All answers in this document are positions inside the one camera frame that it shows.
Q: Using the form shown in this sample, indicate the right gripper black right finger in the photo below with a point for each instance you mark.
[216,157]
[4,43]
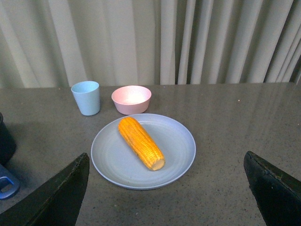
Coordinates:
[277,194]

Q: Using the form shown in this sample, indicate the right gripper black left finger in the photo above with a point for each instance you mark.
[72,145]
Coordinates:
[57,202]

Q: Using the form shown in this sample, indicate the yellow corn cob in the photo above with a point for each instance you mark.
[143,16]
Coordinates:
[141,143]

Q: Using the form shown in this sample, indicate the light blue plate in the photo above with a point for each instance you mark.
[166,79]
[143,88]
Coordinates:
[116,162]

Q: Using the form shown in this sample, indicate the dark blue saucepan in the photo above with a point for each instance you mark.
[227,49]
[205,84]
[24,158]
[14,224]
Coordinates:
[9,184]

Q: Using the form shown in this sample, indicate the light blue cup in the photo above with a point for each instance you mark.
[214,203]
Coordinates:
[87,97]

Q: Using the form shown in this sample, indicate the pink bowl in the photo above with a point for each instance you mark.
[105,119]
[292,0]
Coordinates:
[131,99]

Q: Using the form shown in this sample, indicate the white curtain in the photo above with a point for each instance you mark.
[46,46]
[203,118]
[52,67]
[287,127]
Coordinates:
[57,43]

